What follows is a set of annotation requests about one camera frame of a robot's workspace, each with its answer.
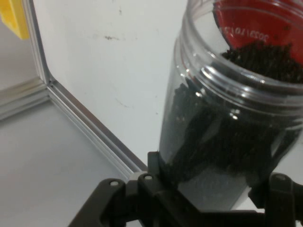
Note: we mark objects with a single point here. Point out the red bowl with black rim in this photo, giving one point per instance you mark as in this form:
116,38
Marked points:
248,19

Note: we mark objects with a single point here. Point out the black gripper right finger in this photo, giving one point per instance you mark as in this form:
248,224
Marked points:
284,201

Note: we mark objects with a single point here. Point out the aluminium frame rail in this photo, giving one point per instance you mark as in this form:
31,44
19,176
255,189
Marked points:
94,127
38,47

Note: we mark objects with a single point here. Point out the yellow plastic bin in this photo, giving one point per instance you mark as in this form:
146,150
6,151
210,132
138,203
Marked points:
11,19

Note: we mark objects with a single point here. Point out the clear jar of black granules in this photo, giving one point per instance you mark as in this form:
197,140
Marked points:
213,118

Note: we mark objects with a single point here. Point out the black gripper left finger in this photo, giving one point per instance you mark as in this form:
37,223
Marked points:
142,201

